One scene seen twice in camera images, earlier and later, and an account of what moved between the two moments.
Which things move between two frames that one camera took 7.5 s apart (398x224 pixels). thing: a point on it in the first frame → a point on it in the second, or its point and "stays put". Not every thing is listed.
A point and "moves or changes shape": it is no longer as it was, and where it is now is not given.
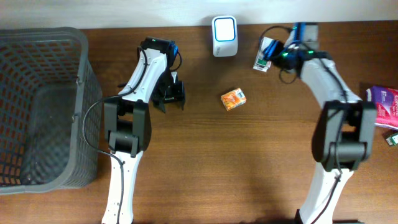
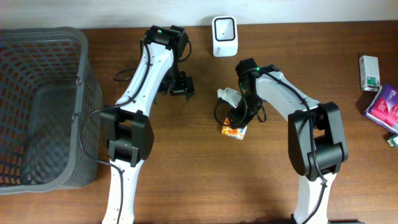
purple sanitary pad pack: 387,105 stays put
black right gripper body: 278,59 → 239,115
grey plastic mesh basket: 51,111 stays put
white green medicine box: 260,63 → 370,73
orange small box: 233,99 moves or changes shape
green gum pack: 392,140 stays put
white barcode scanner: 225,40 stays put
